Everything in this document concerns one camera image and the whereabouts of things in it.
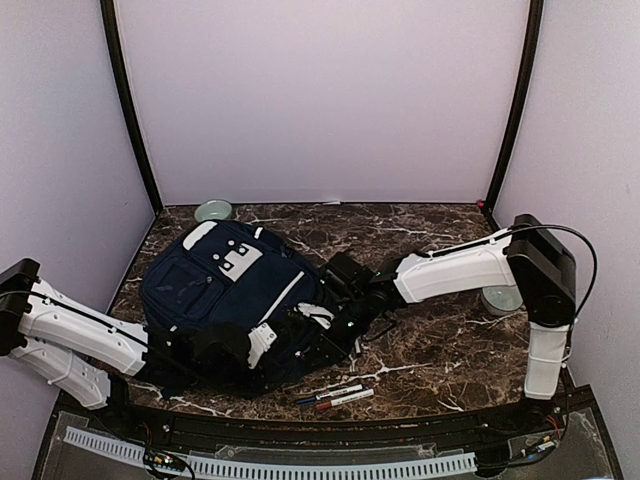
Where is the green bowl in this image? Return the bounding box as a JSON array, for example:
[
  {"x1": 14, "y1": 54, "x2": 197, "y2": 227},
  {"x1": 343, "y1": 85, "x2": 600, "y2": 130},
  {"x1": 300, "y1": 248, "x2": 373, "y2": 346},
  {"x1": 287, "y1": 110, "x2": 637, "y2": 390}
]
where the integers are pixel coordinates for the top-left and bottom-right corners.
[
  {"x1": 481, "y1": 286, "x2": 524, "y2": 316},
  {"x1": 194, "y1": 199, "x2": 233, "y2": 222}
]

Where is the red capped white marker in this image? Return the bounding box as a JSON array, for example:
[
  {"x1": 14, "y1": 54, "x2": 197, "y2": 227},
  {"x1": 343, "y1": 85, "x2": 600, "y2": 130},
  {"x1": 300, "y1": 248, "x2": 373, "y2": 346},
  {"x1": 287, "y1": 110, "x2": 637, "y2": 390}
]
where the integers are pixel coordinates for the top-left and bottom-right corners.
[{"x1": 316, "y1": 389, "x2": 374, "y2": 411}]

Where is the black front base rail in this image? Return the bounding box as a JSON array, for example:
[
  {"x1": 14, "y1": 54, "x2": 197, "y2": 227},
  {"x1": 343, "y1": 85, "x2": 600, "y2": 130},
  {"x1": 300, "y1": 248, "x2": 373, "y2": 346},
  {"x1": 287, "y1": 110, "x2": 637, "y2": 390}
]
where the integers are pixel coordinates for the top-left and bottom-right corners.
[{"x1": 47, "y1": 385, "x2": 598, "y2": 450}]

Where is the green bowl back left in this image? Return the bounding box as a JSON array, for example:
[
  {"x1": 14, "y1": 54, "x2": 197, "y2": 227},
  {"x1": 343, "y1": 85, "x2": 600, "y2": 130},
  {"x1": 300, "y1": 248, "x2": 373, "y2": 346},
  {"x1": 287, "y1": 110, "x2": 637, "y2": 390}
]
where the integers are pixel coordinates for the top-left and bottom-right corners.
[{"x1": 194, "y1": 199, "x2": 233, "y2": 222}]

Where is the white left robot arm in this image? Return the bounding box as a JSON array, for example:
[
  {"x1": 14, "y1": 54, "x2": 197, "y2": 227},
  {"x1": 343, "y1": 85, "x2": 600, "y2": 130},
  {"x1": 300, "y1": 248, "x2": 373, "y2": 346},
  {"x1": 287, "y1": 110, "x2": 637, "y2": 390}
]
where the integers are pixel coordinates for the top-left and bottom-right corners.
[{"x1": 1, "y1": 258, "x2": 286, "y2": 436}]

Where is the grey slotted cable duct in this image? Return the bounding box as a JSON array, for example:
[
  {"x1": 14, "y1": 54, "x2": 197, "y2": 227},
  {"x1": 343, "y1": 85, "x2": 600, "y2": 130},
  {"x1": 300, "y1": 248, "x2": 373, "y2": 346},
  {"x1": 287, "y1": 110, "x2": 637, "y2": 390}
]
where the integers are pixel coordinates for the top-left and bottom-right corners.
[{"x1": 63, "y1": 427, "x2": 478, "y2": 479}]

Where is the navy blue student backpack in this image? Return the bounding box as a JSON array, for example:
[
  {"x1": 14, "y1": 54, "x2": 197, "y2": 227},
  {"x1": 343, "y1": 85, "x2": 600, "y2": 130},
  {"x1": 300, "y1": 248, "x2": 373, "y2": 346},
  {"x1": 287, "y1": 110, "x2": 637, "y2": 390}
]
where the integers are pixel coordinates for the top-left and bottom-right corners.
[{"x1": 139, "y1": 220, "x2": 338, "y2": 399}]

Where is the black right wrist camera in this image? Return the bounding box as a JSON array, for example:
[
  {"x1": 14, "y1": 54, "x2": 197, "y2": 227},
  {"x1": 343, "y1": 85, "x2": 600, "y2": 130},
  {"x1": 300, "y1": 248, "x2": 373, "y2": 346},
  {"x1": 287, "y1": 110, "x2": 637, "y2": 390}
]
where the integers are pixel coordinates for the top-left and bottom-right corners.
[{"x1": 321, "y1": 252, "x2": 373, "y2": 295}]

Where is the green bowl right side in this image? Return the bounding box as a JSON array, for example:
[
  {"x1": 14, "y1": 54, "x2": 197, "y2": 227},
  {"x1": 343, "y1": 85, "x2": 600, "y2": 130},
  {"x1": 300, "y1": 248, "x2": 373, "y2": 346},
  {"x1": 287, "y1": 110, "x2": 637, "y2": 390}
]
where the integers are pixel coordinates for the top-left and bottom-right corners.
[{"x1": 481, "y1": 286, "x2": 524, "y2": 316}]

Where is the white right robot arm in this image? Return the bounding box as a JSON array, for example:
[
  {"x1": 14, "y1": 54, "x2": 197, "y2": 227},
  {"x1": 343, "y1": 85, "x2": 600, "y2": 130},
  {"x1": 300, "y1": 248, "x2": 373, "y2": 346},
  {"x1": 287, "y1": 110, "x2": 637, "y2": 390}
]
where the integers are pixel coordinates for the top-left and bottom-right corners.
[{"x1": 294, "y1": 214, "x2": 593, "y2": 434}]

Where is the blue capped white marker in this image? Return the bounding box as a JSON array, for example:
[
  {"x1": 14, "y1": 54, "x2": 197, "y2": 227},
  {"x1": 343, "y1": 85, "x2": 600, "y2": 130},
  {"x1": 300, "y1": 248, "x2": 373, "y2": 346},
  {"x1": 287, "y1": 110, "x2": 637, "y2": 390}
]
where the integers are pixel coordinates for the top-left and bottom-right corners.
[{"x1": 296, "y1": 384, "x2": 363, "y2": 405}]

